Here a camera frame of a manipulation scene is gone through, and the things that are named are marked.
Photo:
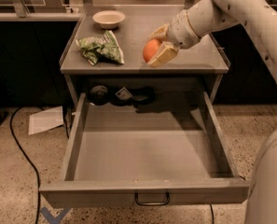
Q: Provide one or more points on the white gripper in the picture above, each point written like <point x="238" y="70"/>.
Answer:
<point x="179" y="31"/>

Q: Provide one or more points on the orange fruit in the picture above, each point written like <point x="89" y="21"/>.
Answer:
<point x="150" y="49"/>

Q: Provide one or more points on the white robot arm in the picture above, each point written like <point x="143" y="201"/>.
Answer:
<point x="259" y="20"/>

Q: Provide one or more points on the grey counter cabinet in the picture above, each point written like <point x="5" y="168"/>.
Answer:
<point x="204" y="60"/>

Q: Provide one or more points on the grey open drawer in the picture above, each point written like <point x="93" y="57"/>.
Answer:
<point x="173" y="145"/>

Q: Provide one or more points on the green chip bag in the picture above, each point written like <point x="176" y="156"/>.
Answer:
<point x="93" y="49"/>

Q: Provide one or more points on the white paper bowl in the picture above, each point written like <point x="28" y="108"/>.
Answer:
<point x="109" y="19"/>

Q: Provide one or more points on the white tag label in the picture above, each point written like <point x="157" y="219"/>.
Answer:
<point x="123" y="94"/>

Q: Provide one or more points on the white paper sheet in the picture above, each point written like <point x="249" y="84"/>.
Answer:
<point x="45" y="120"/>

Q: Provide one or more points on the blue floor tape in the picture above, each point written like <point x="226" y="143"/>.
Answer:
<point x="54" y="219"/>

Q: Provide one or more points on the black drawer handle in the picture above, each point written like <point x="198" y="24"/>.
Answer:
<point x="152" y="199"/>

